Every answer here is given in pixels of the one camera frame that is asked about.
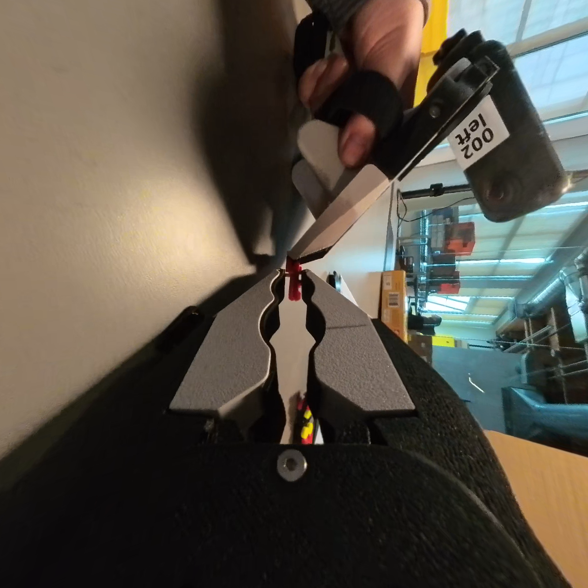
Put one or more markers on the silver ventilation duct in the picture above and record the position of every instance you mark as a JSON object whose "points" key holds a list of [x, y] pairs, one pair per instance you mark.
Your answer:
{"points": [[551, 289]]}

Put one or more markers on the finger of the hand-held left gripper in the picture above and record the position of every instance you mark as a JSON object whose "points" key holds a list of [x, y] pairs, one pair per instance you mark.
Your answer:
{"points": [[349, 206]]}

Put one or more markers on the metal shelf with red crates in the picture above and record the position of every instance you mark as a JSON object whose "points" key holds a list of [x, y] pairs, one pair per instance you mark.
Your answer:
{"points": [[454, 239]]}

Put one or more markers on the black office chair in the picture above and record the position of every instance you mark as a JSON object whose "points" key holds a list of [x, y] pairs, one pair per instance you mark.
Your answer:
{"points": [[422, 317]]}

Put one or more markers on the large cardboard box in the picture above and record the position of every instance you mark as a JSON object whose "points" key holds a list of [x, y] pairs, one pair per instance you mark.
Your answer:
{"points": [[420, 347]]}

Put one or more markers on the black red yellow lego assembly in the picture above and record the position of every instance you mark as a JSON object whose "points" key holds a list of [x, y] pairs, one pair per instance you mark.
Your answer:
{"points": [[305, 422]]}

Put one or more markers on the wooden book stand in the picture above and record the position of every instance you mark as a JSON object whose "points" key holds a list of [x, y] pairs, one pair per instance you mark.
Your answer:
{"points": [[551, 505]]}

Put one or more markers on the lego instruction booklet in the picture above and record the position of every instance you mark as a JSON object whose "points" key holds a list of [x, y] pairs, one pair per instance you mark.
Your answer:
{"points": [[344, 294]]}

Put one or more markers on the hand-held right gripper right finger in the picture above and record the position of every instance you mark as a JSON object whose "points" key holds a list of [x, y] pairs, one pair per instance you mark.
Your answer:
{"points": [[363, 367]]}

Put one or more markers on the person's left hand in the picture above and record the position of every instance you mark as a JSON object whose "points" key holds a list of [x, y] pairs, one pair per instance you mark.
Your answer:
{"points": [[381, 41]]}

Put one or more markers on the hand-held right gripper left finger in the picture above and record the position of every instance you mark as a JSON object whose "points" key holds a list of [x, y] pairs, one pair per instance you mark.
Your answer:
{"points": [[220, 367]]}

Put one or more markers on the yellow plastic bin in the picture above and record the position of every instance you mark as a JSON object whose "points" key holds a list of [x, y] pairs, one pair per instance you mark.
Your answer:
{"points": [[432, 27]]}

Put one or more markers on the person's left forearm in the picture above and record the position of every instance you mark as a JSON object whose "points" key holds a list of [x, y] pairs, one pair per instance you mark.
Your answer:
{"points": [[367, 9]]}

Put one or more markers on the red lobed lego piece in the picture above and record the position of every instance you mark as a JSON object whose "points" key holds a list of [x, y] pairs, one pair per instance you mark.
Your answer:
{"points": [[294, 287]]}

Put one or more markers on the large grid window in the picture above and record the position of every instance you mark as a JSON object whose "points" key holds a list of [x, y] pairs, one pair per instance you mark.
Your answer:
{"points": [[551, 27]]}

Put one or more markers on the colourful lego box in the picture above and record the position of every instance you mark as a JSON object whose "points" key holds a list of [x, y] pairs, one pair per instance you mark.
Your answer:
{"points": [[394, 303]]}

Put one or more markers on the black stand pole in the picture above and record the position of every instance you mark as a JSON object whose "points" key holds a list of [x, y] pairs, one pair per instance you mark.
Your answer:
{"points": [[436, 189]]}

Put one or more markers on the yellow sign board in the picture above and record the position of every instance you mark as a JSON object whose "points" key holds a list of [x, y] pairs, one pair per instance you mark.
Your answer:
{"points": [[450, 341]]}

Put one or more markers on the tall grid window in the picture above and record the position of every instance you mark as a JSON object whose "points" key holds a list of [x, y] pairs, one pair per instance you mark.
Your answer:
{"points": [[505, 257]]}

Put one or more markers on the dark flat stand base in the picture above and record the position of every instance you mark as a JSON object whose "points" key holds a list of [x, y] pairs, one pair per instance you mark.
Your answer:
{"points": [[390, 229]]}

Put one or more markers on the red long lego piece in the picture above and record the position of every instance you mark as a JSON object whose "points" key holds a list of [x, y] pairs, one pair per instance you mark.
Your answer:
{"points": [[294, 267]]}

